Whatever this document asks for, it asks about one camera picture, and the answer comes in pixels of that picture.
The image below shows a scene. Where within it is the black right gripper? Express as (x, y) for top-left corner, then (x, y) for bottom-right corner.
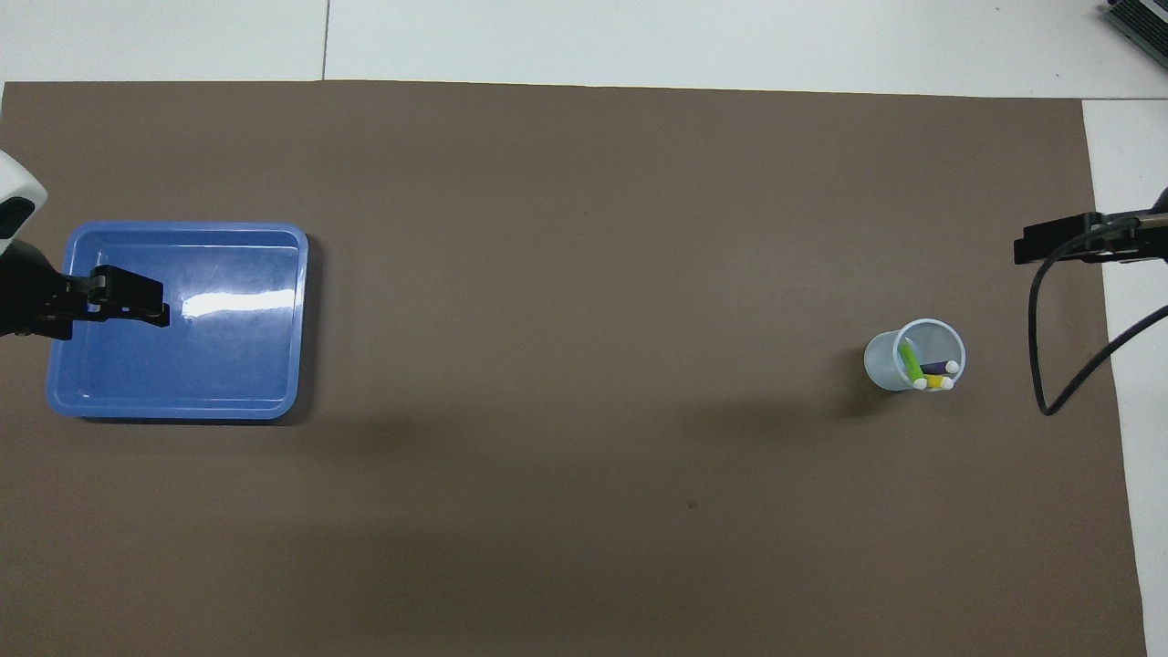
(1013, 187), (1168, 266)

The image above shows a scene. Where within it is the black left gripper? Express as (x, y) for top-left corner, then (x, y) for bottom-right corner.
(0, 239), (172, 340)

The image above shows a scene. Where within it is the blue plastic tray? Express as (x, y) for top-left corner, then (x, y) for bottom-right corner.
(46, 222), (309, 422)

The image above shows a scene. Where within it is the clear plastic cup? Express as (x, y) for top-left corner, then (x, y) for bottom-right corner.
(863, 318), (966, 393)

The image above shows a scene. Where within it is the grey ribbed device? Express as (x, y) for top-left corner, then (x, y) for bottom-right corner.
(1100, 0), (1168, 56)

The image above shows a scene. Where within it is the brown table mat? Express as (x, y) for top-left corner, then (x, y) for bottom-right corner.
(0, 80), (1149, 657)

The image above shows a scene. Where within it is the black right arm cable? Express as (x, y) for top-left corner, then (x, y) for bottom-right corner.
(1027, 213), (1168, 417)

